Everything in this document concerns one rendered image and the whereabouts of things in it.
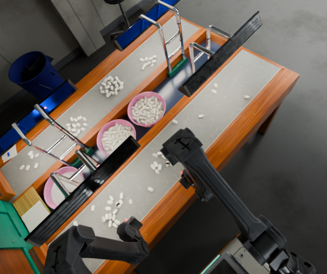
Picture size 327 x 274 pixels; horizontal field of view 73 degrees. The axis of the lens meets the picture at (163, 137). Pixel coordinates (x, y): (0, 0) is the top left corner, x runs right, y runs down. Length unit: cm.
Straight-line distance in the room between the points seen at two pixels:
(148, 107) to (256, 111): 69
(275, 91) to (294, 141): 84
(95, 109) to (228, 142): 96
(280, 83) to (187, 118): 62
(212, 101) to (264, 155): 88
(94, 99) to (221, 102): 92
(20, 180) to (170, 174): 101
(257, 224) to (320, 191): 155
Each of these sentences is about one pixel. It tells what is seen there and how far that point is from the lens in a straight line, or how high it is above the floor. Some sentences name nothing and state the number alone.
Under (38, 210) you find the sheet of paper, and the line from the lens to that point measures 158.
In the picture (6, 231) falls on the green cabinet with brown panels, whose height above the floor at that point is 91.
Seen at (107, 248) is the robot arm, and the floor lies 126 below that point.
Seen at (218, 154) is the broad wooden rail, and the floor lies 77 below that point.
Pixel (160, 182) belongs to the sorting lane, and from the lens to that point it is 132.
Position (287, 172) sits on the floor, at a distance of 219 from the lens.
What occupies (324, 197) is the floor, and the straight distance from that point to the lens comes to 223.
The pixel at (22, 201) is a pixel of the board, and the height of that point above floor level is 78.
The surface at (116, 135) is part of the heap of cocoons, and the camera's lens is 152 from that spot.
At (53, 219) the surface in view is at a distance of 112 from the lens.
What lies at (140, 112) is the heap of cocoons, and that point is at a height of 73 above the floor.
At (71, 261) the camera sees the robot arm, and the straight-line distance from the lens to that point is 64.
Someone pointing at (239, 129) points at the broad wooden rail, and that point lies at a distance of 139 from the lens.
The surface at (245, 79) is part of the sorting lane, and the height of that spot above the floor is 74.
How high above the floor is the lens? 200
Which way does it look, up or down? 63 degrees down
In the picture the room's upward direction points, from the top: 24 degrees counter-clockwise
